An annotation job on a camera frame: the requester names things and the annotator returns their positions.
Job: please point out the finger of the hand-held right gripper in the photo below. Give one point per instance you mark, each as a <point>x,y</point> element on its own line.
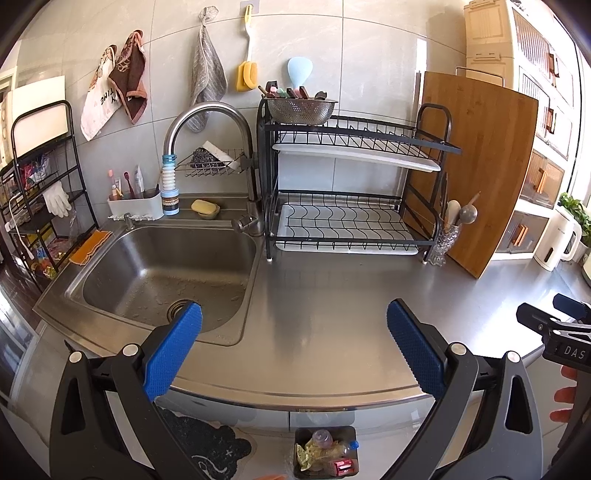
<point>538,319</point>
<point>572,308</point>

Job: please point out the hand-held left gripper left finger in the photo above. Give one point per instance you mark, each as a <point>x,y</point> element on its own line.
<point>173,350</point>

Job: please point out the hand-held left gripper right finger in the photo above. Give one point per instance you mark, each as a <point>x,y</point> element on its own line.
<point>415,350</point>

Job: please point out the blue cap clear bottle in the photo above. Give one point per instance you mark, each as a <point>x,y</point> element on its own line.
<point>353,444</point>

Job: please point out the red cap plastic bottle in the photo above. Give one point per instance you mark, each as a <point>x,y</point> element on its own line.
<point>322,436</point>

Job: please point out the pink white carton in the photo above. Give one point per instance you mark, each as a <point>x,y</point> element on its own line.
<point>344,467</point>

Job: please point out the large yellow paper bag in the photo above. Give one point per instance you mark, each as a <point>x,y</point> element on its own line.
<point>309,454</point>

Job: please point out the dark square trash bin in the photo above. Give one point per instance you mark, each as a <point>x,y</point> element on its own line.
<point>297,443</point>

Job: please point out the person's right hand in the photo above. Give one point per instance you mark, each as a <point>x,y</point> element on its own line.
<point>565,394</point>

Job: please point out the white plant pot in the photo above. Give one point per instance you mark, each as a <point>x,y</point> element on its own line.
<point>587,258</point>

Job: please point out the white electric kettle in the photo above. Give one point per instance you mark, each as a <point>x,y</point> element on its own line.
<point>556,240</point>

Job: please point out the white counter cabinet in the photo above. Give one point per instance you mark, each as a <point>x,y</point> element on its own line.
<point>378,415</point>

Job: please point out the stainless steel sink basin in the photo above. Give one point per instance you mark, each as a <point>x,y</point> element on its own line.
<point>152,267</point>

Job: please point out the dark cat-shaped floor mat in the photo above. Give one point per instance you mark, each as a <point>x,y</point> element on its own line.
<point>203,438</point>

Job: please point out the green potted plant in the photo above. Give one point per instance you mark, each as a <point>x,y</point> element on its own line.
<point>575,205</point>

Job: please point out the glass utensil vase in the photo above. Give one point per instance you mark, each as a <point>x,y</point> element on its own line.
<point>443,244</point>

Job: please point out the white wide drip tray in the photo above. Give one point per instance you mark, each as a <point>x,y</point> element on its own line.
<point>346,250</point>

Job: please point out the metal ladle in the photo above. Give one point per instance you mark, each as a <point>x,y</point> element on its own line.
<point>468,214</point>

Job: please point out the orange dish cloth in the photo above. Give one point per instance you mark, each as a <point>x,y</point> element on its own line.
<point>90,247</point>

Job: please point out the thin brush stick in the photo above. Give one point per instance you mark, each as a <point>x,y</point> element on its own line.
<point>474,198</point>

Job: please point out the wooden spoon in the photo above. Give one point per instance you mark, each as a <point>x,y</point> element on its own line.
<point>453,210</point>

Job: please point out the yellow soap dish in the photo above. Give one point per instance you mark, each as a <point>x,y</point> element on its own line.
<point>214,216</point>

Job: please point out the yellow soap bar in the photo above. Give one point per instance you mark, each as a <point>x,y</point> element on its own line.
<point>203,206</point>

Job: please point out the white toothbrush holder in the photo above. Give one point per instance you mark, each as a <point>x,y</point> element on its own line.
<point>136,206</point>

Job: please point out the bamboo cutting board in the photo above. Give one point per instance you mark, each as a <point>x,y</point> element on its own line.
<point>489,175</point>

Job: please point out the white blue faucet filter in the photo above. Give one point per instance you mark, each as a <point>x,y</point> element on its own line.
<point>171,198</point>

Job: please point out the storage drawer cabinet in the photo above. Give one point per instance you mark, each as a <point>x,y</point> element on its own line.
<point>540,138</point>

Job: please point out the white toothpaste tube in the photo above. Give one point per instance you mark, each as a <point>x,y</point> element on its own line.
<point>139,180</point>

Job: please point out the dark red toothbrush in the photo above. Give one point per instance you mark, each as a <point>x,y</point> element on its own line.
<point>128,182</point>

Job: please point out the pink toothbrush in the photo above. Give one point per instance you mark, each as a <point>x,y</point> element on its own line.
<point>112,182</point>

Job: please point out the white rubber glove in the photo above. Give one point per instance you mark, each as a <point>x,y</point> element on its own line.
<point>57,198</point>

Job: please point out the steel wool scrubber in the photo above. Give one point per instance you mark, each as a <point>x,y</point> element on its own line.
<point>202,158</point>

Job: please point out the white sponge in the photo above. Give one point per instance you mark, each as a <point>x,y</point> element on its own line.
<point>228,157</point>

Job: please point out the white long drip tray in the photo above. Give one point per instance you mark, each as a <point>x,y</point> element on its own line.
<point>351,156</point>

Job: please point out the black metal shelf rack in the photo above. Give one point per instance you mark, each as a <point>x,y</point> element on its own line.
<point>79,161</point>

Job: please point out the pile of colourful snack packets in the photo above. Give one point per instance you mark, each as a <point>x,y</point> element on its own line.
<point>37,168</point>

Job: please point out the curved steel faucet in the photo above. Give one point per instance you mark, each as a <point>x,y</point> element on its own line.
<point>207,107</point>

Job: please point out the white printed towel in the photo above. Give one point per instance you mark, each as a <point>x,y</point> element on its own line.
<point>99,106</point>

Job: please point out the steel colander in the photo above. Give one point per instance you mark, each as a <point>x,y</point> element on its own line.
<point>300,110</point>

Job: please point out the white appliance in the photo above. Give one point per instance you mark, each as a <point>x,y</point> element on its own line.
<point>39,115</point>

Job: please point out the brown hand towel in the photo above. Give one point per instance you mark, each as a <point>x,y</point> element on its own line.
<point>129,78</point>

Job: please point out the grey striped towel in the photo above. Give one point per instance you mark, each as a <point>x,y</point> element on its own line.
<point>205,69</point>

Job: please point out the yellow sponge brush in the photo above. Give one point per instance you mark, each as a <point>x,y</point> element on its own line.
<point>248,76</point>

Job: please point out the light blue rice paddle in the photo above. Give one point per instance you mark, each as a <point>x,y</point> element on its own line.
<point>300,69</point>

